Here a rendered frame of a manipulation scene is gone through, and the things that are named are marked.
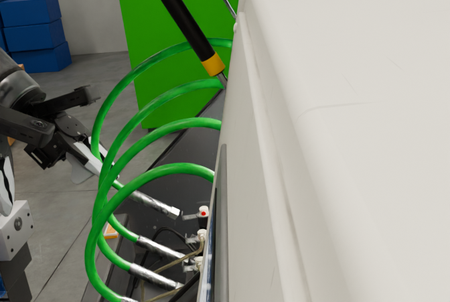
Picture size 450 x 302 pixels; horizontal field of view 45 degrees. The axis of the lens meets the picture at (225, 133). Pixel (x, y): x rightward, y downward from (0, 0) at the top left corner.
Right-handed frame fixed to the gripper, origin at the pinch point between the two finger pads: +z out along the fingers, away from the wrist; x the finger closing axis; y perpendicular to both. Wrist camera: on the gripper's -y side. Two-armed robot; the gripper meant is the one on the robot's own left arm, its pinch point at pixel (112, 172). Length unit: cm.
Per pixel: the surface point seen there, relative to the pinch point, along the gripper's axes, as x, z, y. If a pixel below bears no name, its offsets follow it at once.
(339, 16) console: 57, 12, -45
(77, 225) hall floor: -195, -24, 142
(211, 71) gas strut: 31.8, 5.7, -32.8
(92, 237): 23.1, 7.4, -3.0
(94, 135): 2.0, -6.1, -3.7
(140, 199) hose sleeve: -1.8, 6.8, 0.8
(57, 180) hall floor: -251, -63, 165
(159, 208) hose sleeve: -2.9, 10.5, 0.0
